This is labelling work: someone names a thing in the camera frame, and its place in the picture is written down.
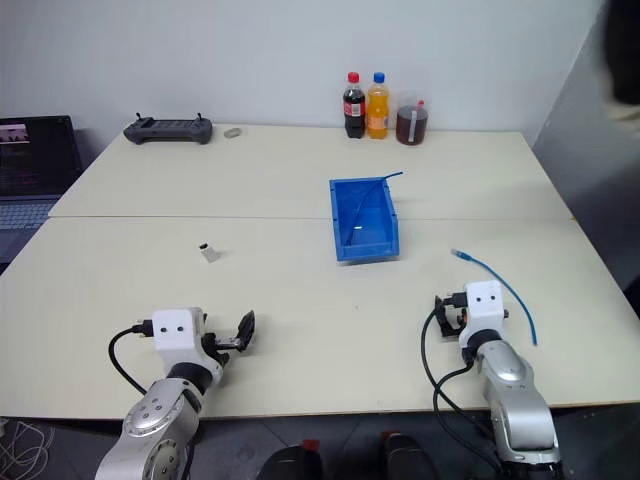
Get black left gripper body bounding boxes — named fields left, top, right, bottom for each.
left=199, top=313, right=240, bottom=371

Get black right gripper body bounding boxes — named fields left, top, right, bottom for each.
left=441, top=291, right=470, bottom=341

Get blue plastic storage bin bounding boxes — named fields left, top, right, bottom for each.
left=328, top=176, right=402, bottom=264

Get dark rounded shape red mark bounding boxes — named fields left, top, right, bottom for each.
left=380, top=431, right=437, bottom=480
left=255, top=438, right=325, bottom=480

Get clear jar of dark liquid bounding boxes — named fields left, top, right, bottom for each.
left=395, top=89, right=432, bottom=148

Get orange soda bottle blue cap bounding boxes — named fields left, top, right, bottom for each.
left=366, top=71, right=392, bottom=141

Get dark grey handheld controller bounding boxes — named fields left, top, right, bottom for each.
left=122, top=111, right=214, bottom=147

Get cola bottle with red cap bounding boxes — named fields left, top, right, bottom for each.
left=342, top=71, right=368, bottom=140

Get open laptop computer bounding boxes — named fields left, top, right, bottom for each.
left=0, top=115, right=85, bottom=232

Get person in dark clothes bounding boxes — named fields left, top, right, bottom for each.
left=601, top=0, right=640, bottom=122

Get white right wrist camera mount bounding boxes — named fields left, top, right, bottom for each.
left=458, top=280, right=504, bottom=348

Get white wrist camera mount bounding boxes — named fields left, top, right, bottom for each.
left=458, top=280, right=504, bottom=348
left=151, top=306, right=207, bottom=352

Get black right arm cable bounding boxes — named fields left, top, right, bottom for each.
left=420, top=305, right=503, bottom=474

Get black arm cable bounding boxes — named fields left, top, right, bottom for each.
left=108, top=319, right=155, bottom=396
left=420, top=305, right=503, bottom=474

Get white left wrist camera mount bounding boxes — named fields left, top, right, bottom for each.
left=151, top=306, right=207, bottom=352

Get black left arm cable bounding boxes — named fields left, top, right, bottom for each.
left=108, top=319, right=155, bottom=396

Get thin blue cable piece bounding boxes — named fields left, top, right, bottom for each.
left=348, top=169, right=407, bottom=247

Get white cables on floor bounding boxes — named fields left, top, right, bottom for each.
left=0, top=416, right=57, bottom=480

